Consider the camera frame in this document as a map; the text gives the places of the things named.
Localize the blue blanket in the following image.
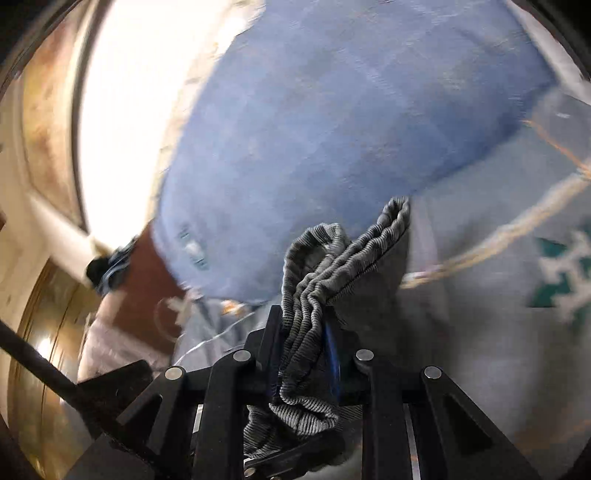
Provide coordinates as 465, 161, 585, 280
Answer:
151, 0, 575, 306

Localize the wooden furniture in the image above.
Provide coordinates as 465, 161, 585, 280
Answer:
0, 0, 121, 480

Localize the person's left forearm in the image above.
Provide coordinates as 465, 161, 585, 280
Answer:
25, 191, 109, 283

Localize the grey hoodie with drawstring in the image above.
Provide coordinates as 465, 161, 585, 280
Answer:
242, 90, 591, 480

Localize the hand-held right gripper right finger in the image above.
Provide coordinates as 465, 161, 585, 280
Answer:
323, 318, 542, 480

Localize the brown printed cloth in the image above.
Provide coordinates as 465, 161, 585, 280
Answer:
95, 226, 197, 358

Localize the pale blue cloth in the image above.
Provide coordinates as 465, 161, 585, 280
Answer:
173, 293, 271, 365

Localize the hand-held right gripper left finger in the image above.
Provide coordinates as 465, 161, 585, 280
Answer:
116, 305, 283, 480

